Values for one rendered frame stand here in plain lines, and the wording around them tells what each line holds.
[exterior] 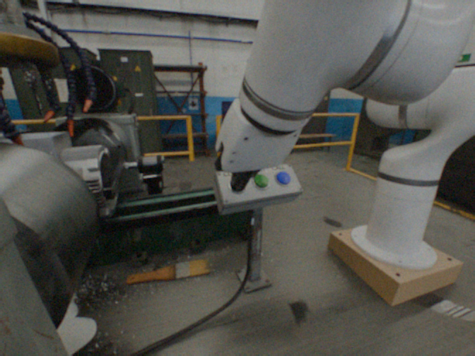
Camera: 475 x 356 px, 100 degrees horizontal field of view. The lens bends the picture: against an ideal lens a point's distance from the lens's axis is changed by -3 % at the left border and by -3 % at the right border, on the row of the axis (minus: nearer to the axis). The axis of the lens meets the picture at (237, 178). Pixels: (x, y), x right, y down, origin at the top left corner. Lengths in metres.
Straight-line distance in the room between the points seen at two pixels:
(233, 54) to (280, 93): 5.74
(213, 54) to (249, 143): 5.58
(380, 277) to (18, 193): 0.64
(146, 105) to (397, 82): 3.63
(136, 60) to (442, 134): 3.64
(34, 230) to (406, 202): 0.63
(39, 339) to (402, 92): 0.34
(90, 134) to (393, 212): 0.90
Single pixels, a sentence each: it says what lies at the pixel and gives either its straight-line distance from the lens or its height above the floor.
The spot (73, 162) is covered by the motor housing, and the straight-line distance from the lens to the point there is 0.61.
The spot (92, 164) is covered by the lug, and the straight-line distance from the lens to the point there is 0.57.
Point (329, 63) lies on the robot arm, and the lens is 0.19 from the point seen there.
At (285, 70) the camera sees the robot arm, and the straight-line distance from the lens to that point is 0.19.
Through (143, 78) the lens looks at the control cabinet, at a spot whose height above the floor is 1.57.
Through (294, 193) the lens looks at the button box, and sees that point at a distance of 0.43.
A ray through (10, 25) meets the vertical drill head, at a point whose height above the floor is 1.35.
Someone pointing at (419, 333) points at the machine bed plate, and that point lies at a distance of 0.60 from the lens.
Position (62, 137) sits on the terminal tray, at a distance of 0.65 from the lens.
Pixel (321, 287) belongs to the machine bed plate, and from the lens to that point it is 0.59.
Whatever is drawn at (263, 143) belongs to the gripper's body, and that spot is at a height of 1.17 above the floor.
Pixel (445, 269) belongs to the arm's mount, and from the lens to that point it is 0.69.
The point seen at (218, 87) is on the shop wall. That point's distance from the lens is 5.73.
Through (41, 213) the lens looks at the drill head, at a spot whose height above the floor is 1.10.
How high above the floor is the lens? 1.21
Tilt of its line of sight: 20 degrees down
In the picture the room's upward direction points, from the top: straight up
